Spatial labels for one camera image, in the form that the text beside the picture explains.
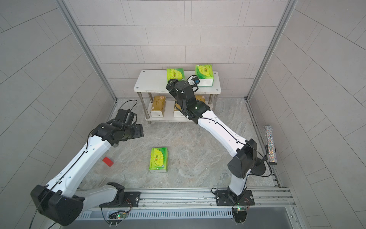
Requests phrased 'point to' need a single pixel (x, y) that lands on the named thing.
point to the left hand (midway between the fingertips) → (142, 130)
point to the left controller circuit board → (116, 217)
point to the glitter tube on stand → (272, 156)
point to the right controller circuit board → (239, 214)
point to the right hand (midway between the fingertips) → (170, 83)
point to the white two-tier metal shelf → (148, 83)
